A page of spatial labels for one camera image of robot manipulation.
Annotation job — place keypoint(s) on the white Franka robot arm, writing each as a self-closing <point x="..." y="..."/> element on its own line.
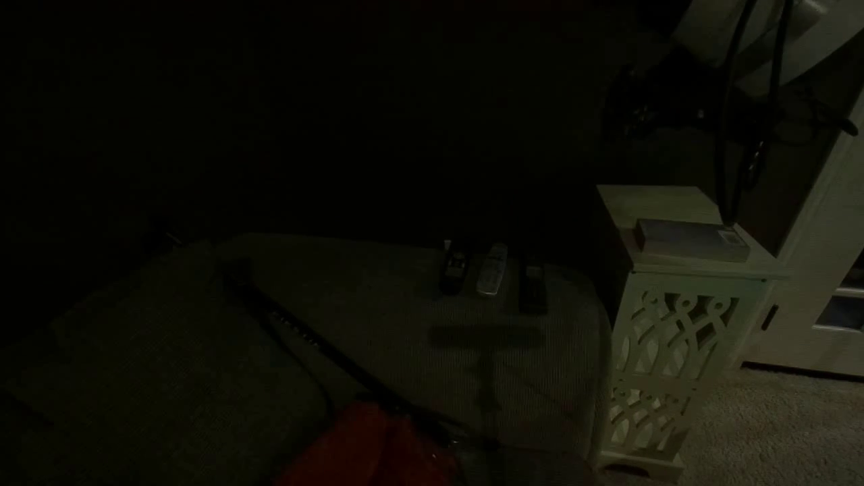
<point x="764" y="37"/>

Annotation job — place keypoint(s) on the grey sofa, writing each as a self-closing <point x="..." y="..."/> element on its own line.
<point x="360" y="297"/>

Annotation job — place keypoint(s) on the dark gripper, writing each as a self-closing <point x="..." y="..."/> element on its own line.
<point x="665" y="112"/>

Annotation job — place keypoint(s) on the white lattice cabinet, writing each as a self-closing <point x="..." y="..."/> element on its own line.
<point x="692" y="361"/>

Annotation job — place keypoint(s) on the white door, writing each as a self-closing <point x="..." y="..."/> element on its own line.
<point x="824" y="261"/>

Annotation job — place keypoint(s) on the black remote control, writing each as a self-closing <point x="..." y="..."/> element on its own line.
<point x="450" y="269"/>

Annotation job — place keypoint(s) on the red cloth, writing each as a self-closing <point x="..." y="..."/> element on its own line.
<point x="360" y="450"/>

